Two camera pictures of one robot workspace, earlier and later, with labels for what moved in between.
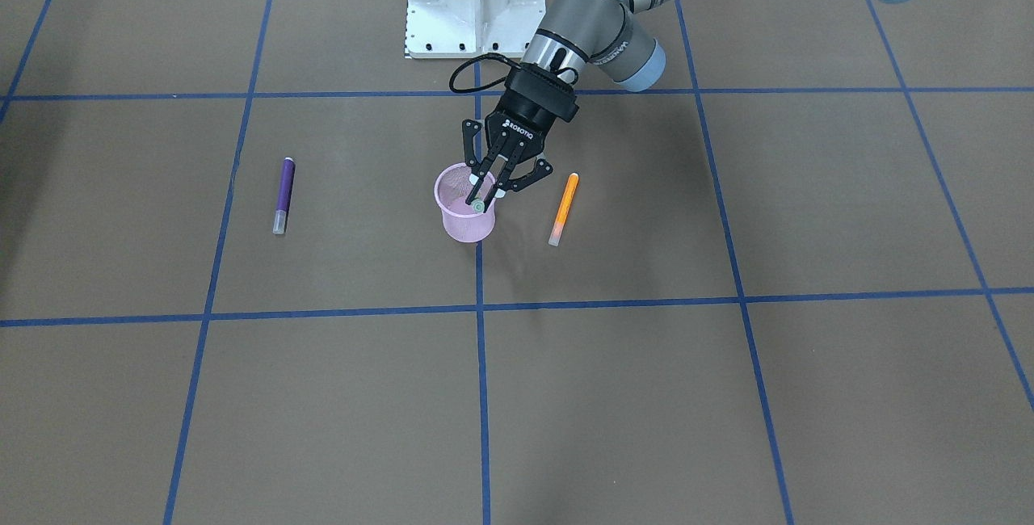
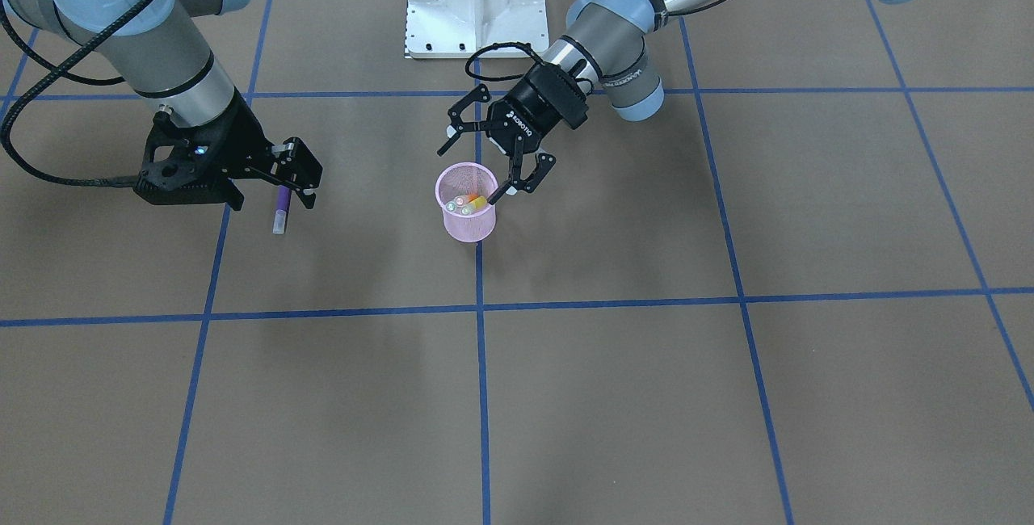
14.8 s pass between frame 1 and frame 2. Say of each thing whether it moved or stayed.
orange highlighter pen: moved
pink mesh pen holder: stayed
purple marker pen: stayed
